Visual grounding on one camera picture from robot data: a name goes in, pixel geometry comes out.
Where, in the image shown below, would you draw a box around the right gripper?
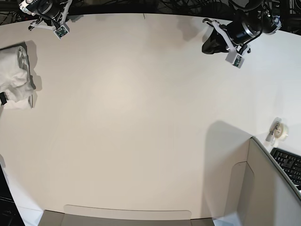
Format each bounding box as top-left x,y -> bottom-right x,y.
28,0 -> 72,31

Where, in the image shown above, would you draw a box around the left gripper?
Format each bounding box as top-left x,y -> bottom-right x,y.
202,18 -> 251,54

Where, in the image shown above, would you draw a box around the white printed t-shirt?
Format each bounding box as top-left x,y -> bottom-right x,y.
0,46 -> 34,110

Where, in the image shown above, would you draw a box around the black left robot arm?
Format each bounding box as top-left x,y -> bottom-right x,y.
202,0 -> 282,55

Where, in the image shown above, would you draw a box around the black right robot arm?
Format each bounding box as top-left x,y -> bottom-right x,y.
17,0 -> 73,31

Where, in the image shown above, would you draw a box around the clear tape dispenser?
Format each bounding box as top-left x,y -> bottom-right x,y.
266,117 -> 289,142

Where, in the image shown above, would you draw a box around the black computer keyboard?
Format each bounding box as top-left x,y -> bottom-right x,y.
270,148 -> 301,190

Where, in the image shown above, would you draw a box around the grey right partition panel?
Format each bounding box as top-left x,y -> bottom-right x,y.
213,137 -> 301,226

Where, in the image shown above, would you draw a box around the grey partition panel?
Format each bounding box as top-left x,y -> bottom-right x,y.
213,137 -> 301,226
39,205 -> 214,226

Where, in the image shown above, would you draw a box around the grey front partition panel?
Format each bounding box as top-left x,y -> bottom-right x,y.
39,205 -> 214,226

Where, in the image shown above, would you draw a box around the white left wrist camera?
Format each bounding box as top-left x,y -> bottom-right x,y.
225,51 -> 244,68

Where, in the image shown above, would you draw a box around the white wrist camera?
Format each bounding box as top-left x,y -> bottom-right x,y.
225,51 -> 244,68
54,23 -> 70,39

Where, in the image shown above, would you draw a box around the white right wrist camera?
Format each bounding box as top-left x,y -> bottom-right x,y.
54,23 -> 70,39

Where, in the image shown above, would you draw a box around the black background cables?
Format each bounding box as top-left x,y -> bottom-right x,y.
0,0 -> 301,31

